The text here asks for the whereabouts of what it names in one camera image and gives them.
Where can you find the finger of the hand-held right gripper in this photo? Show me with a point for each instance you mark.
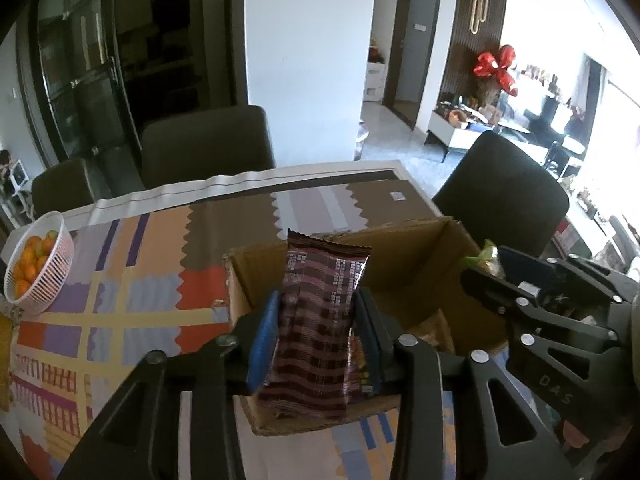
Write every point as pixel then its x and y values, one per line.
pixel 485 282
pixel 525 265

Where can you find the dark dining chair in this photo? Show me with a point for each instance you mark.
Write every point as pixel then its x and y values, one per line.
pixel 205 145
pixel 62 187
pixel 500 190

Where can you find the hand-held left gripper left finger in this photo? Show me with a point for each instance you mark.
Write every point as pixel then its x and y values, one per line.
pixel 262 345

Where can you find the dark glass sliding door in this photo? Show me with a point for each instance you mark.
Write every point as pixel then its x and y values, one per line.
pixel 100 60

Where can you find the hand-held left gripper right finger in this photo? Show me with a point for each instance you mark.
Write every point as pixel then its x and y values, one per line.
pixel 374 342

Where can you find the small white shelf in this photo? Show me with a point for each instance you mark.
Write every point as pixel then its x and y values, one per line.
pixel 17 185

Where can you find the light green snack packet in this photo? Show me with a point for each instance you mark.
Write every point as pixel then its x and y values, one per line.
pixel 482 257

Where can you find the pile of oranges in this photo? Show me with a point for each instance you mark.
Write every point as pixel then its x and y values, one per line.
pixel 30 260

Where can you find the maroon striped snack packet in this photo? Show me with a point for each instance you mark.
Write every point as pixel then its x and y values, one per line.
pixel 315 320

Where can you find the colourful patterned tablecloth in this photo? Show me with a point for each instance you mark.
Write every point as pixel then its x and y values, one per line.
pixel 140 300

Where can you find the cardboard box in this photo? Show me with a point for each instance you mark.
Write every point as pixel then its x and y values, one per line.
pixel 400 260

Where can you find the golden patterned cloth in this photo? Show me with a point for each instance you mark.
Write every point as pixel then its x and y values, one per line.
pixel 6 360

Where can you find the gold wall ornament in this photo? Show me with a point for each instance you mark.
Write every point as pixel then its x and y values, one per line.
pixel 479 10

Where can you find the white plastic basket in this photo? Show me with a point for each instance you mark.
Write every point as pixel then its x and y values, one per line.
pixel 55 270

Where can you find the dark brown door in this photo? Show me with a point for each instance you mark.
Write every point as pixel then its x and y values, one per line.
pixel 412 45

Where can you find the red foil balloon flower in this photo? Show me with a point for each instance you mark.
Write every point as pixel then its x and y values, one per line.
pixel 495 67

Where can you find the white sideboard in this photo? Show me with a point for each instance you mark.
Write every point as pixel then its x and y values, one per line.
pixel 447 135

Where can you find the white storage cabinet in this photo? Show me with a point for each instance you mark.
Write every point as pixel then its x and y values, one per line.
pixel 375 82

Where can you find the red white box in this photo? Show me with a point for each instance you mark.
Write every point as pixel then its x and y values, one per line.
pixel 565 236

